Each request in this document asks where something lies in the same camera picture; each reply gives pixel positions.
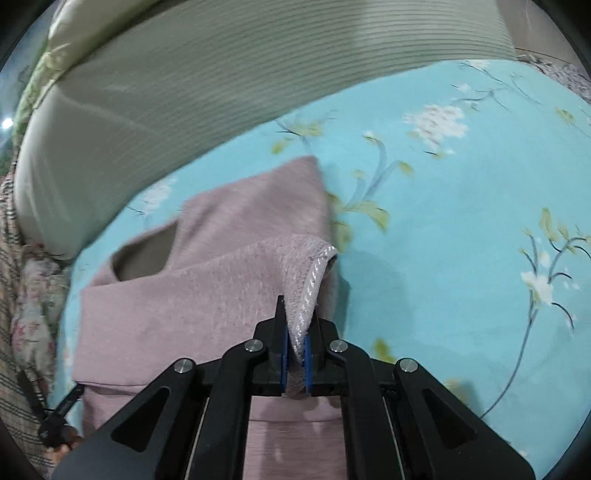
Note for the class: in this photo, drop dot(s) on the pink knit cloth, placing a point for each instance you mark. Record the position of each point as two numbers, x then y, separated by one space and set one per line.
184 300

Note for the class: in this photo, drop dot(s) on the pink floral pillow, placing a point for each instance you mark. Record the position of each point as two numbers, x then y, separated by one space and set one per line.
37 300

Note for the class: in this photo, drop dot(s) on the grey patterned cloth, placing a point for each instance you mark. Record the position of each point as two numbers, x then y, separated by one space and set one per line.
565 74

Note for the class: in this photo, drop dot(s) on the blue floral bedsheet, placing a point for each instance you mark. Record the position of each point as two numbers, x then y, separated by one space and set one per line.
438 230

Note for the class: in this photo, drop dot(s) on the pale green floral pillow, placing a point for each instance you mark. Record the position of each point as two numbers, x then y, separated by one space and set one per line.
69 32

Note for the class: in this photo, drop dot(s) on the green striped pillow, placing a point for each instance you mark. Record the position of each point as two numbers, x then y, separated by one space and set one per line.
207 92

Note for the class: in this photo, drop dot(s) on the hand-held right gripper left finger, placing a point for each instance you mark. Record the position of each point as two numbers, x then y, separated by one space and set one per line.
282 364

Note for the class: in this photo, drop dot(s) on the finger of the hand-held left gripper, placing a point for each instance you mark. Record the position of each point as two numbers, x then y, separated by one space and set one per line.
30 392
69 400

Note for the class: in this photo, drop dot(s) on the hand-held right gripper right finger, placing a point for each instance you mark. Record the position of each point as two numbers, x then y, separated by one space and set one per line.
307 364

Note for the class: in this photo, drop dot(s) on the plaid blanket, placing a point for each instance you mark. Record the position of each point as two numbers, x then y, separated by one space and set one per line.
11 240

